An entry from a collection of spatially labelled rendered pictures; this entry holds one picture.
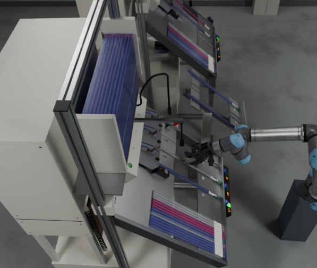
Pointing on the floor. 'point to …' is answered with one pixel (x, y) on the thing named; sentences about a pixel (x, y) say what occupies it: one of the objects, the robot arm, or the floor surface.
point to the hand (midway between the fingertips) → (185, 161)
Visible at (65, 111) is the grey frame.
